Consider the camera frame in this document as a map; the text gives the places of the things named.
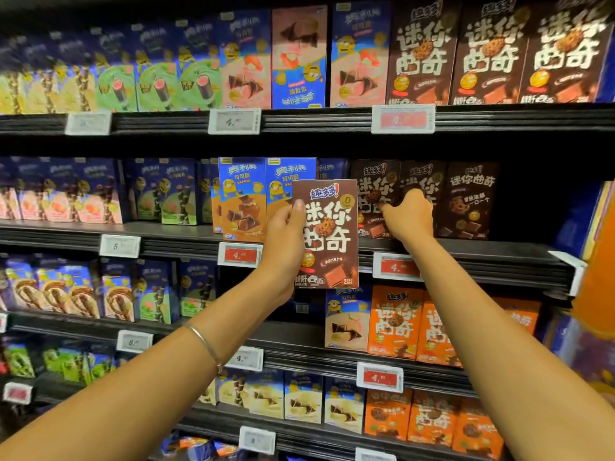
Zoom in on person's right hand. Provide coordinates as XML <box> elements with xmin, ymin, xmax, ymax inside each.
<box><xmin>379</xmin><ymin>187</ymin><xmax>436</xmax><ymax>248</ymax></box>

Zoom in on person's left hand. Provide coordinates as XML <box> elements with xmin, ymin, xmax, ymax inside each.
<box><xmin>259</xmin><ymin>199</ymin><xmax>307</xmax><ymax>303</ymax></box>

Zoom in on person's left forearm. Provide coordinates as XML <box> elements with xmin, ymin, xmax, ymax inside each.
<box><xmin>0</xmin><ymin>275</ymin><xmax>295</xmax><ymax>461</ymax></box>

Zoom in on person's right forearm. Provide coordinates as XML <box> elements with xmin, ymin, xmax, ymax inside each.
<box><xmin>396</xmin><ymin>233</ymin><xmax>615</xmax><ymax>461</ymax></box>

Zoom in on blue and caramel snack box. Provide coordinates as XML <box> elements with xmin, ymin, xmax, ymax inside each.
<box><xmin>217</xmin><ymin>157</ymin><xmax>268</xmax><ymax>243</ymax></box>
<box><xmin>265</xmin><ymin>157</ymin><xmax>318</xmax><ymax>221</ymax></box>

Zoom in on red price tag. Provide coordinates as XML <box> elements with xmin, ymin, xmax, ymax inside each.
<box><xmin>356</xmin><ymin>362</ymin><xmax>405</xmax><ymax>393</ymax></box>
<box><xmin>372</xmin><ymin>252</ymin><xmax>424</xmax><ymax>283</ymax></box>
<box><xmin>2</xmin><ymin>381</ymin><xmax>34</xmax><ymax>405</ymax></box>
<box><xmin>217</xmin><ymin>242</ymin><xmax>264</xmax><ymax>269</ymax></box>
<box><xmin>371</xmin><ymin>104</ymin><xmax>436</xmax><ymax>135</ymax></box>

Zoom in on dark blue box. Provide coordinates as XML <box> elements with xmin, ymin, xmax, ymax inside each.
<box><xmin>276</xmin><ymin>288</ymin><xmax>328</xmax><ymax>325</ymax></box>

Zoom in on white price tag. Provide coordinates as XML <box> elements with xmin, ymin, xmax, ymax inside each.
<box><xmin>225</xmin><ymin>346</ymin><xmax>265</xmax><ymax>372</ymax></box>
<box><xmin>208</xmin><ymin>108</ymin><xmax>262</xmax><ymax>136</ymax></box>
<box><xmin>64</xmin><ymin>111</ymin><xmax>112</xmax><ymax>137</ymax></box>
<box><xmin>238</xmin><ymin>425</ymin><xmax>277</xmax><ymax>456</ymax></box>
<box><xmin>355</xmin><ymin>447</ymin><xmax>398</xmax><ymax>461</ymax></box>
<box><xmin>116</xmin><ymin>329</ymin><xmax>154</xmax><ymax>354</ymax></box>
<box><xmin>99</xmin><ymin>234</ymin><xmax>142</xmax><ymax>259</ymax></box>

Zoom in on orange cookie box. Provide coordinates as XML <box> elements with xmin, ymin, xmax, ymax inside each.
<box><xmin>492</xmin><ymin>296</ymin><xmax>542</xmax><ymax>336</ymax></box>
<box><xmin>451</xmin><ymin>397</ymin><xmax>505</xmax><ymax>461</ymax></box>
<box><xmin>363</xmin><ymin>388</ymin><xmax>414</xmax><ymax>442</ymax></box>
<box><xmin>367</xmin><ymin>285</ymin><xmax>424</xmax><ymax>360</ymax></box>
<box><xmin>406</xmin><ymin>390</ymin><xmax>458</xmax><ymax>448</ymax></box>
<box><xmin>415</xmin><ymin>302</ymin><xmax>463</xmax><ymax>369</ymax></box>

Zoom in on blue and beige snack box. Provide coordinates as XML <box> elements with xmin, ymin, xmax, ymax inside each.
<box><xmin>324</xmin><ymin>285</ymin><xmax>373</xmax><ymax>353</ymax></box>

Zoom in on blue and pink snack box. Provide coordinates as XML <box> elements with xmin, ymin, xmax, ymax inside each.
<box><xmin>271</xmin><ymin>5</ymin><xmax>329</xmax><ymax>110</ymax></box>
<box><xmin>217</xmin><ymin>9</ymin><xmax>274</xmax><ymax>110</ymax></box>
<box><xmin>330</xmin><ymin>1</ymin><xmax>392</xmax><ymax>108</ymax></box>

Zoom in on silver bangle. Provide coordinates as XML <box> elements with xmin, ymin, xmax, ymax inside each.
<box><xmin>184</xmin><ymin>323</ymin><xmax>224</xmax><ymax>375</ymax></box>

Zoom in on large brown cookie box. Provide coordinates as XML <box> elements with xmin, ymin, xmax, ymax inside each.
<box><xmin>518</xmin><ymin>0</ymin><xmax>615</xmax><ymax>104</ymax></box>
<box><xmin>449</xmin><ymin>0</ymin><xmax>531</xmax><ymax>106</ymax></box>
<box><xmin>386</xmin><ymin>0</ymin><xmax>463</xmax><ymax>106</ymax></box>

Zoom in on blue and cream wafer box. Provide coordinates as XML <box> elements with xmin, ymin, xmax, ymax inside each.
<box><xmin>323</xmin><ymin>376</ymin><xmax>366</xmax><ymax>435</ymax></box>
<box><xmin>246</xmin><ymin>368</ymin><xmax>286</xmax><ymax>420</ymax></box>
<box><xmin>217</xmin><ymin>368</ymin><xmax>250</xmax><ymax>408</ymax></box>
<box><xmin>283</xmin><ymin>372</ymin><xmax>324</xmax><ymax>425</ymax></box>

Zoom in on white shelf end clip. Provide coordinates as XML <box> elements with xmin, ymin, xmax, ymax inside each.
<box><xmin>548</xmin><ymin>250</ymin><xmax>588</xmax><ymax>297</ymax></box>

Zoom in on row of blue pink-green boxes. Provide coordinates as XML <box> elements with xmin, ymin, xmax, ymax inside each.
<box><xmin>0</xmin><ymin>157</ymin><xmax>213</xmax><ymax>226</ymax></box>

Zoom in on orange hanging sign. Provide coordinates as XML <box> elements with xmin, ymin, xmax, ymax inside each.
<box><xmin>571</xmin><ymin>184</ymin><xmax>615</xmax><ymax>339</ymax></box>

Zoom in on row of blue brown-green boxes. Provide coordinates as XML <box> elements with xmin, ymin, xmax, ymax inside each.
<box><xmin>0</xmin><ymin>254</ymin><xmax>218</xmax><ymax>326</ymax></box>

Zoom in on row of blue yellow-green boxes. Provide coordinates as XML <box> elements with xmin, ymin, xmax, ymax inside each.
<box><xmin>0</xmin><ymin>16</ymin><xmax>223</xmax><ymax>115</ymax></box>

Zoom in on purple snack packages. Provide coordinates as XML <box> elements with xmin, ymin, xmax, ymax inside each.
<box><xmin>542</xmin><ymin>312</ymin><xmax>615</xmax><ymax>406</ymax></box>

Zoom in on colourful snack packets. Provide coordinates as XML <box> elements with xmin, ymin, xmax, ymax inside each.
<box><xmin>160</xmin><ymin>434</ymin><xmax>241</xmax><ymax>461</ymax></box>

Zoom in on row of green snack boxes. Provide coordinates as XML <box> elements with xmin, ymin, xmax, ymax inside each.
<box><xmin>0</xmin><ymin>337</ymin><xmax>128</xmax><ymax>385</ymax></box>

